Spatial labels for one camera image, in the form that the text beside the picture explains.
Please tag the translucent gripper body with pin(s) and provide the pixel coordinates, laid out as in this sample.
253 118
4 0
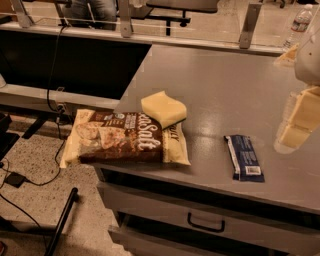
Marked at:
308 61

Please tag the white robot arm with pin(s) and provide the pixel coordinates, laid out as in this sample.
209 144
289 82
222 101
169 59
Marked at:
307 57

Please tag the blue rxbar blueberry bar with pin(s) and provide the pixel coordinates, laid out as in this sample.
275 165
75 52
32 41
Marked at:
244 159

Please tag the clear plastic water bottle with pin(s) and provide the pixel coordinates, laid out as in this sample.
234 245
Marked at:
299 26

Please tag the yellow green-backed sponge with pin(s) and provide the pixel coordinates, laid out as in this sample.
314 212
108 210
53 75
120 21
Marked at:
164 109

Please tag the black office chair base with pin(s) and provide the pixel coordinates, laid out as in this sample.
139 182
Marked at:
200 6

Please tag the brown sea salt chip bag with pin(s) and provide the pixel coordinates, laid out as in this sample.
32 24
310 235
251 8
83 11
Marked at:
122 138

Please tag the black chair leg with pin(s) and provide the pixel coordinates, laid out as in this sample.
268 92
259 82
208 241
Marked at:
73 197

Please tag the black power adapter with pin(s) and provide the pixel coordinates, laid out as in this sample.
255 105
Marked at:
15 179

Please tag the metal rail bracket right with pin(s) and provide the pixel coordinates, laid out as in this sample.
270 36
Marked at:
249 25

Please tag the metal rail bracket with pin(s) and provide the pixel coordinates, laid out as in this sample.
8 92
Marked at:
24 20
249 25
125 18

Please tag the grey drawer with black handle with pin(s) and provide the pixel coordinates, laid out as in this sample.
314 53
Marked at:
221 223

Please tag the metal rail bracket middle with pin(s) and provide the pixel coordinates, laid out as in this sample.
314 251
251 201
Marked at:
125 18

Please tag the metal rail bracket left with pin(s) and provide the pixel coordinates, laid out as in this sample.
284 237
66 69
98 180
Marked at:
24 20

